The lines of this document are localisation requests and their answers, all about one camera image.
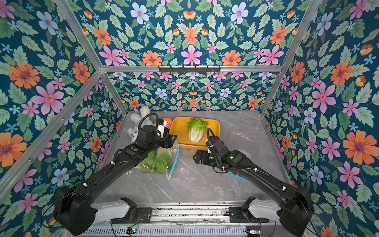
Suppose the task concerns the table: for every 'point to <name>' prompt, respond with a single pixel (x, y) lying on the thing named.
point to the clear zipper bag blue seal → (174, 149)
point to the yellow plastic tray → (179, 128)
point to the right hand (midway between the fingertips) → (199, 156)
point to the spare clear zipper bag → (237, 141)
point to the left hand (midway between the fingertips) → (173, 134)
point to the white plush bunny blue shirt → (135, 117)
